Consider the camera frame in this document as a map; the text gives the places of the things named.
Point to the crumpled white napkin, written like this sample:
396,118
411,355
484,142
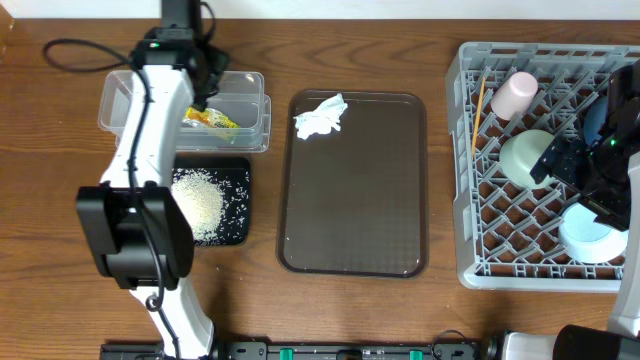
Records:
323,120

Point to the mint green bowl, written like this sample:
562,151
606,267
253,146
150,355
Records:
519,155

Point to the black waste tray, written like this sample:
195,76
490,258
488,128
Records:
235,225

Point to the clear plastic bin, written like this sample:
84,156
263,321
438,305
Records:
241,98

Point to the pile of white rice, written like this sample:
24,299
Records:
205,205

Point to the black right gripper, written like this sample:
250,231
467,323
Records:
559,157

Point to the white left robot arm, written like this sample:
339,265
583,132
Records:
135,230

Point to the grey dishwasher rack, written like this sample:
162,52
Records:
505,235

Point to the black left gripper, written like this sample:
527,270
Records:
215,56

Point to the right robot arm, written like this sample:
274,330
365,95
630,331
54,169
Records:
620,339

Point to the pink cup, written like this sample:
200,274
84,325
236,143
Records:
515,96

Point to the wooden chopstick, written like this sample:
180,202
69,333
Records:
477,118

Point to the yellow snack wrapper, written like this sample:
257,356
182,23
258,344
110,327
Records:
210,119

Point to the brown serving tray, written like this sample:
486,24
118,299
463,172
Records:
355,201

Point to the dark blue plate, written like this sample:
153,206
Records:
594,119

